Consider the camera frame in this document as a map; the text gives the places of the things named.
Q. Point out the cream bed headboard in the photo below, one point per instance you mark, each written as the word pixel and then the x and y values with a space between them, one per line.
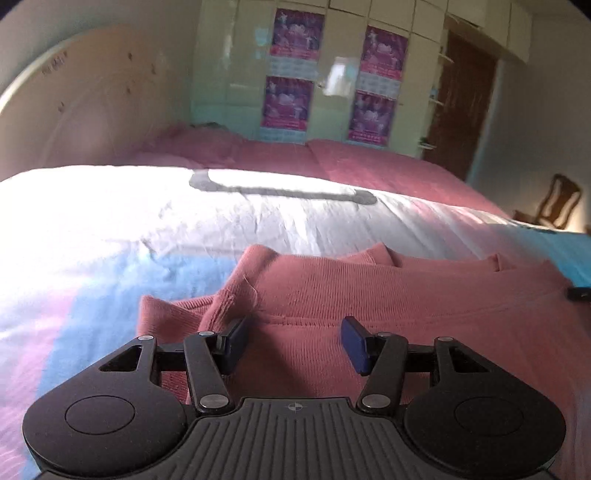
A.
pixel 83 101

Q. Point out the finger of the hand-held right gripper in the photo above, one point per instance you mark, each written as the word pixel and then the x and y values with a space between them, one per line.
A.
pixel 581 294

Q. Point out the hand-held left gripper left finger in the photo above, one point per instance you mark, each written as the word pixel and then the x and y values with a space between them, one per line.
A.
pixel 238 344

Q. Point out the brown wooden door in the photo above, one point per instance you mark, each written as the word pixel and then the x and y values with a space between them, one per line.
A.
pixel 457 106

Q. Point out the pink pillow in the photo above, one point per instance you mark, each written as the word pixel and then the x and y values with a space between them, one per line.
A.
pixel 231 147
pixel 392 175

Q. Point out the pink wall poster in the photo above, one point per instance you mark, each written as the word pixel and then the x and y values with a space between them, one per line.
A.
pixel 298 39
pixel 371 117
pixel 383 57
pixel 287 106

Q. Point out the white corner shelves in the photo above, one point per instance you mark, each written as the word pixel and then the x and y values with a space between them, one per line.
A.
pixel 433 99

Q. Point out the wooden chair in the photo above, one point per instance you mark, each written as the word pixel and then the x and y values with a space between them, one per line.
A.
pixel 554 203

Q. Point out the cream glossy wardrobe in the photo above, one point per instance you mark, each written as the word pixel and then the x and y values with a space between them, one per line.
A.
pixel 341 37

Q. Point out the dark cloth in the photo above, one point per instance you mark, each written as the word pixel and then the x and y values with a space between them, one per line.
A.
pixel 207 125

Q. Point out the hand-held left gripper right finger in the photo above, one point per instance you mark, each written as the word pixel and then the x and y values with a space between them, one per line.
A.
pixel 353 344

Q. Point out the pink long-sleeved sweater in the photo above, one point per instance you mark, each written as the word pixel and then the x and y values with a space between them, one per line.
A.
pixel 415 300

